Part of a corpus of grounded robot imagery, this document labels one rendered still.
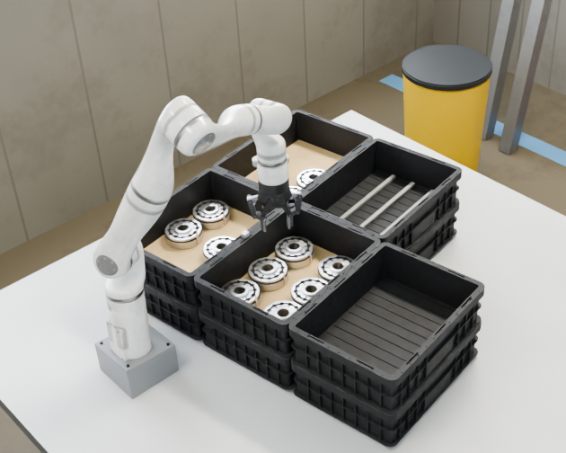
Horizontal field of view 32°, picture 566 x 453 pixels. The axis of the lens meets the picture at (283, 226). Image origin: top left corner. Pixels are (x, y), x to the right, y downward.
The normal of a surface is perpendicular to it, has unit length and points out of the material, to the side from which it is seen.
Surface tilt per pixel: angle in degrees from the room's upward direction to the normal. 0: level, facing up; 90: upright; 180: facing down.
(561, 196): 0
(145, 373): 90
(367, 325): 0
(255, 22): 90
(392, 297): 0
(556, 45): 90
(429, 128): 93
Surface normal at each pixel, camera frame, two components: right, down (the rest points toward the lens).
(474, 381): -0.05, -0.80
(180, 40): 0.66, 0.42
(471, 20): -0.75, 0.43
